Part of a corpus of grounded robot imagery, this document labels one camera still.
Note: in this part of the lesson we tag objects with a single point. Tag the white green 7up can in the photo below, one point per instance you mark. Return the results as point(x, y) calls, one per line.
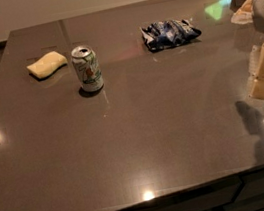
point(86, 66)

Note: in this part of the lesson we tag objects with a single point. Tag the white wrapper near box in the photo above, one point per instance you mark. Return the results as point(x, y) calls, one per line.
point(244, 14)

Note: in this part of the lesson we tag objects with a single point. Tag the blue chip bag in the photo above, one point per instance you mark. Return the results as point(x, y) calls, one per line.
point(161, 35)

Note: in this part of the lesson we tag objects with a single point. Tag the yellow sponge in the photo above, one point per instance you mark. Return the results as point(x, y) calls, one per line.
point(47, 65)

